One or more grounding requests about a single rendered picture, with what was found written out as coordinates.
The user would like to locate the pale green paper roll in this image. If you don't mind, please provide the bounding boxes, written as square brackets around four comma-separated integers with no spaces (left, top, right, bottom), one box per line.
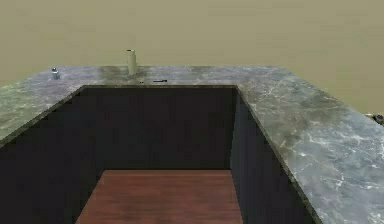
[126,49,138,76]

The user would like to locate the dark round object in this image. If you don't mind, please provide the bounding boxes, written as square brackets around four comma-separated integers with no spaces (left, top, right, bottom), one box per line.
[365,113,384,126]

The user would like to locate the dark cabinet marble worktop counter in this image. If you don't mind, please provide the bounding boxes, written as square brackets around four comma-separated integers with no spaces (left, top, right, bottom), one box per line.
[0,65,384,224]

